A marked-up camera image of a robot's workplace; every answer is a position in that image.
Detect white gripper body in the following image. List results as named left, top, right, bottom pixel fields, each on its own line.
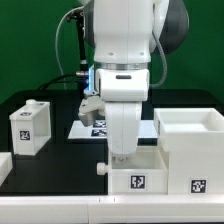
left=105, top=102, right=142, bottom=157

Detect white drawer tray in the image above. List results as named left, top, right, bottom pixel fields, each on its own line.
left=97, top=146, right=168, bottom=195

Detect black cables on table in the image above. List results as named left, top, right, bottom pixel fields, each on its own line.
left=38, top=71, right=90, bottom=91

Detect grey wrist hose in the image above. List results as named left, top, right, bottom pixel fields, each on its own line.
left=149, top=29, right=168, bottom=89

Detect white left rail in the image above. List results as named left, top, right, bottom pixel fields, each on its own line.
left=0, top=152, right=13, bottom=186

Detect small white drawer with knob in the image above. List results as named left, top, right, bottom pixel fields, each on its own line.
left=9, top=99, right=51, bottom=156

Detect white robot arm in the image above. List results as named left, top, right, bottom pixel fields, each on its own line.
left=80, top=0, right=189, bottom=159

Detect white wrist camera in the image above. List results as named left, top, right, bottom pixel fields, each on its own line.
left=78, top=96, right=105, bottom=127

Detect grey cable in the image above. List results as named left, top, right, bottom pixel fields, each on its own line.
left=54, top=7, right=83, bottom=78

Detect white marker sheet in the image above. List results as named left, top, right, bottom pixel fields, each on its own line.
left=68, top=120, right=157, bottom=140

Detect large white drawer housing box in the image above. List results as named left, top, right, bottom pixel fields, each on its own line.
left=154, top=108, right=224, bottom=195

